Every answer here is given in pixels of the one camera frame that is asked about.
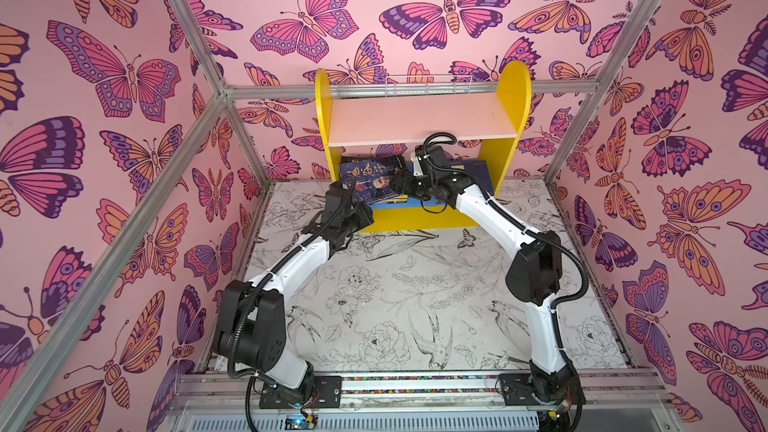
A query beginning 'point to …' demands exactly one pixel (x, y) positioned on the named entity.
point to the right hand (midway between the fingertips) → (396, 181)
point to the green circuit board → (299, 422)
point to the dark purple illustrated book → (373, 176)
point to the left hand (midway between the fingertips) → (370, 208)
